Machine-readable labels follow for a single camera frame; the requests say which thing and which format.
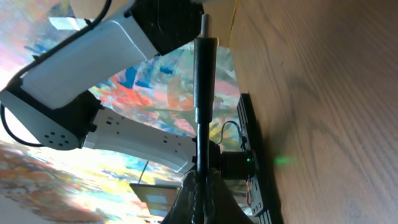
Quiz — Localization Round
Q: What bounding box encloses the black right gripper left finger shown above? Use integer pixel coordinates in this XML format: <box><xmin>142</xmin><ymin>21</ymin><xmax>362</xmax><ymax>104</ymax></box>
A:
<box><xmin>161</xmin><ymin>170</ymin><xmax>197</xmax><ymax>224</ymax></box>

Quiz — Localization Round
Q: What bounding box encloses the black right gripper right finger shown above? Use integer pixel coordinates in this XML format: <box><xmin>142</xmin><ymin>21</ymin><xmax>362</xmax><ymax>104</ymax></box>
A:
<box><xmin>206</xmin><ymin>169</ymin><xmax>253</xmax><ymax>224</ymax></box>

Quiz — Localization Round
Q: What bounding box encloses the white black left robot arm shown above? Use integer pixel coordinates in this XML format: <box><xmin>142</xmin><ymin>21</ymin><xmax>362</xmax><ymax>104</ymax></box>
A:
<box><xmin>1</xmin><ymin>1</ymin><xmax>256</xmax><ymax>180</ymax></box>

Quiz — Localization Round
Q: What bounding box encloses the monitor screen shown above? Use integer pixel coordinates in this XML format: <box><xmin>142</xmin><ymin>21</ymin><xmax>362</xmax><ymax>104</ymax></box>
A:
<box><xmin>129</xmin><ymin>183</ymin><xmax>180</xmax><ymax>217</ymax></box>

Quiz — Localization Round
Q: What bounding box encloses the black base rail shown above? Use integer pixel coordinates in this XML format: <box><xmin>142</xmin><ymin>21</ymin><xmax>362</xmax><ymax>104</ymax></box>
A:
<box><xmin>237</xmin><ymin>93</ymin><xmax>283</xmax><ymax>224</ymax></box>

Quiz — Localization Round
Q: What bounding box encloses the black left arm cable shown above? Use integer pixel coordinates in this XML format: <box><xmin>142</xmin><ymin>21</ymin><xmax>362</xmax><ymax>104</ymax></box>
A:
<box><xmin>0</xmin><ymin>0</ymin><xmax>113</xmax><ymax>147</ymax></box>

